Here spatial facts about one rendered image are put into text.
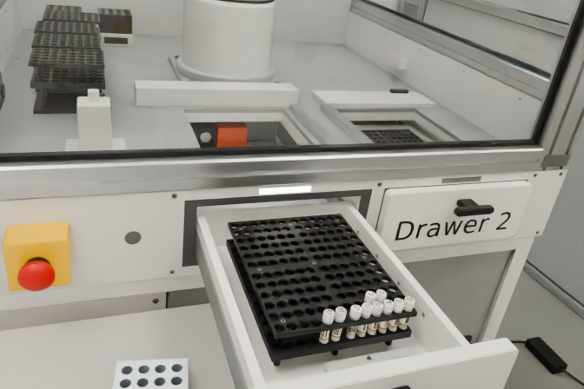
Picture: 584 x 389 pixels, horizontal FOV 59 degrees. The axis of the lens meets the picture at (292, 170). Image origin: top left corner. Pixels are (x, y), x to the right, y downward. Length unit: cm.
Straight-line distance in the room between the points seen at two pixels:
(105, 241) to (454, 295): 68
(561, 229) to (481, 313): 130
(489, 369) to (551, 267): 193
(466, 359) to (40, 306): 56
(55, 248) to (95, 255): 8
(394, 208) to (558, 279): 172
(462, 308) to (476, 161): 36
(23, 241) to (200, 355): 26
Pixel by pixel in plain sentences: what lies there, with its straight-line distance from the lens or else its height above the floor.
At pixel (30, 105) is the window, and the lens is 68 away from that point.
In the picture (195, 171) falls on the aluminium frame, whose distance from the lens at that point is 71.
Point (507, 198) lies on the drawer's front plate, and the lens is 98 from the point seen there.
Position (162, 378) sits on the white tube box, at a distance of 67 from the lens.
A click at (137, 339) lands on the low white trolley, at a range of 77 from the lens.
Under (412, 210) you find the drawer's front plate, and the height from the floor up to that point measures 90.
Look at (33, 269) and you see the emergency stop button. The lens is 69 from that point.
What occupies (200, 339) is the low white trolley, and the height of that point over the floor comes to 76.
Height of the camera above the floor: 130
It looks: 26 degrees down
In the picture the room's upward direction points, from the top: 8 degrees clockwise
